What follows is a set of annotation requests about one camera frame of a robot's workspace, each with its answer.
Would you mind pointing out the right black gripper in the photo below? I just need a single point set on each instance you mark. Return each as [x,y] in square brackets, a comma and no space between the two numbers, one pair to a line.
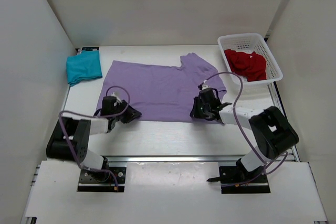
[196,113]

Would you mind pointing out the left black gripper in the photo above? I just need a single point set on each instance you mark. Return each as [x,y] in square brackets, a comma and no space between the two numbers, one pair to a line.
[130,114]

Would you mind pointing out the purple t shirt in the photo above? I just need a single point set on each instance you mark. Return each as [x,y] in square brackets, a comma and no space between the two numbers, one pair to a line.
[162,93]

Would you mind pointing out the teal t shirt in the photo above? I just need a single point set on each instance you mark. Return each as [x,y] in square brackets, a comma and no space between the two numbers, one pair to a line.
[83,67]

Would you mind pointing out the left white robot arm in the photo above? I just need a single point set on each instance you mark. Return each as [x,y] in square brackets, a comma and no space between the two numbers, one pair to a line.
[70,138]

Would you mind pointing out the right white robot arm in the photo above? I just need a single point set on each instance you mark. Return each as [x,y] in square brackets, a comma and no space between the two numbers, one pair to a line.
[272,132]

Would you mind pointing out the red item in basket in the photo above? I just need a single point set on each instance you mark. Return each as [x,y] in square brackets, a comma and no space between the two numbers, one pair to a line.
[252,66]

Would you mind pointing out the white plastic basket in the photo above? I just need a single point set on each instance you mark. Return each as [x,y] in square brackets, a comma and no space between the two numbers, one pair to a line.
[249,43]

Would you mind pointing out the blue table label sticker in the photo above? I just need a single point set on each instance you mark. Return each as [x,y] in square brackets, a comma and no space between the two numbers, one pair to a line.
[90,48]

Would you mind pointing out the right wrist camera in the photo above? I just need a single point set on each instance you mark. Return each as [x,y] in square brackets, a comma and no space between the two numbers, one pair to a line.
[203,86]

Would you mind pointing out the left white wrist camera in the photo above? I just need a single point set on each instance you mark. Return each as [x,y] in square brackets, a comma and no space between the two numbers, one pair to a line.
[115,94]

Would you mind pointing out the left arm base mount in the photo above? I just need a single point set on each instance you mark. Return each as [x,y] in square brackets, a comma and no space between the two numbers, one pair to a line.
[103,182]

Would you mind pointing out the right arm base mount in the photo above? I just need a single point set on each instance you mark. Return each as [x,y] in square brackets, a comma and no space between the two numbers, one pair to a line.
[233,181]

